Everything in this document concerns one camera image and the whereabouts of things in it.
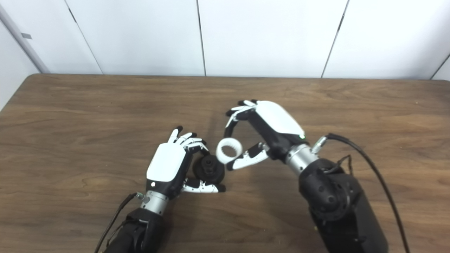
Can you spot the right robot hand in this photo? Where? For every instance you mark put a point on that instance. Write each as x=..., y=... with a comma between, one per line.
x=277, y=119

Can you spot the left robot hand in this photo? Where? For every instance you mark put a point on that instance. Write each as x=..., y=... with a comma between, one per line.
x=165, y=161

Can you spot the round black part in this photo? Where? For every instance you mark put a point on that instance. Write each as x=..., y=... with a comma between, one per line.
x=209, y=172

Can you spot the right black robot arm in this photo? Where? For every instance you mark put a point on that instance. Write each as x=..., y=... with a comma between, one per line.
x=337, y=203

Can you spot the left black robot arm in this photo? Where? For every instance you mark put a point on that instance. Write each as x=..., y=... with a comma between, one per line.
x=144, y=228

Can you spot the grey wall corner post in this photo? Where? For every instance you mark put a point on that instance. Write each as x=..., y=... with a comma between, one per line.
x=24, y=42

